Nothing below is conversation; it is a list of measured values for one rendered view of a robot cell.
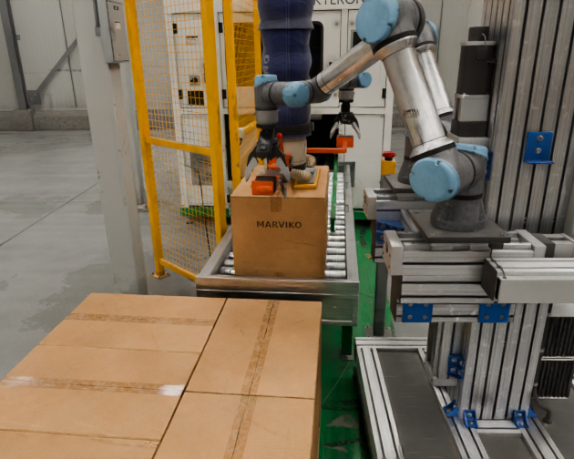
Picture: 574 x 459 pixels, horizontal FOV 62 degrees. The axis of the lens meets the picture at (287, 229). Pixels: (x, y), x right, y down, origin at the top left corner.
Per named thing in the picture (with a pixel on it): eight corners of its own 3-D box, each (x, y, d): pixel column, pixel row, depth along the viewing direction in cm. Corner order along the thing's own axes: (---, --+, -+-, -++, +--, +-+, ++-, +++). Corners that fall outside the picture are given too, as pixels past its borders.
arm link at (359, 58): (430, -11, 131) (310, 80, 167) (410, -15, 124) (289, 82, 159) (446, 28, 131) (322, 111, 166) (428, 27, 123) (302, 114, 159)
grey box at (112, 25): (121, 62, 263) (114, 2, 253) (130, 62, 263) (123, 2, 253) (105, 63, 245) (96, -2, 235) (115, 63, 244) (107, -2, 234)
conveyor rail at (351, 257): (343, 185, 426) (343, 164, 419) (348, 185, 425) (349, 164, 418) (345, 321, 210) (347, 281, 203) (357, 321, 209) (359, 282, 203)
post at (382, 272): (372, 331, 277) (381, 158, 243) (384, 331, 277) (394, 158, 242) (372, 337, 271) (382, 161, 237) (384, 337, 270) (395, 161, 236)
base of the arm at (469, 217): (474, 214, 146) (478, 182, 142) (493, 231, 132) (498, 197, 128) (424, 215, 146) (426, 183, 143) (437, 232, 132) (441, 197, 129)
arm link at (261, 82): (267, 75, 150) (248, 75, 155) (268, 111, 153) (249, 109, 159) (284, 74, 155) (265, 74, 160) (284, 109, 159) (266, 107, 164)
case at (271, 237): (256, 234, 271) (253, 165, 257) (327, 236, 267) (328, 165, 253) (234, 281, 215) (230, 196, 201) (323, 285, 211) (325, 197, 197)
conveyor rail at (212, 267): (270, 184, 432) (269, 163, 426) (275, 184, 432) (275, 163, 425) (199, 315, 216) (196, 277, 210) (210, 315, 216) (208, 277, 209)
